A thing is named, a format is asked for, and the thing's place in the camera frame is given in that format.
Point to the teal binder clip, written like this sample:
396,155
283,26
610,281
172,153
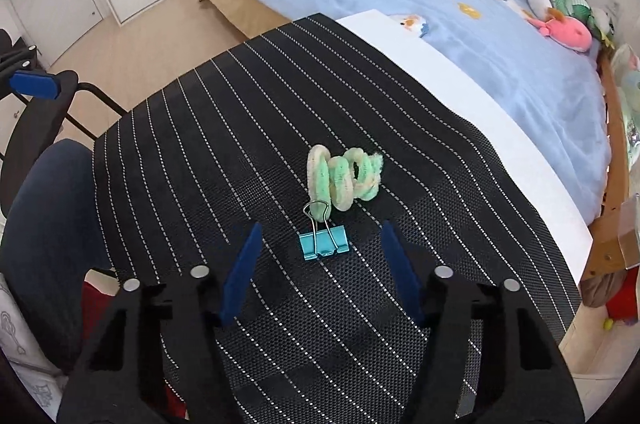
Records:
322,244

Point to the white printed cloth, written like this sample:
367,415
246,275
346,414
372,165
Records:
25,344

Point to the black striped woven mat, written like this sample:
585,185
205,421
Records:
250,128

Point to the bed with blue blanket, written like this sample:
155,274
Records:
617,174

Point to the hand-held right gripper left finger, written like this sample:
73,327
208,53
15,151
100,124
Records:
242,276

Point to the person's leg in jeans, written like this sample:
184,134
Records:
47,229

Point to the red box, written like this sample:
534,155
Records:
625,296

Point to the pink fish plush toy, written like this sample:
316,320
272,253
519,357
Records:
567,34

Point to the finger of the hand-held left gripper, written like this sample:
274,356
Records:
17,53
35,85

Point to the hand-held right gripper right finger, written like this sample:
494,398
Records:
400,276

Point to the green plush toy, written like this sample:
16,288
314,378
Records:
580,6

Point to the black chair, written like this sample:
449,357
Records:
35,128

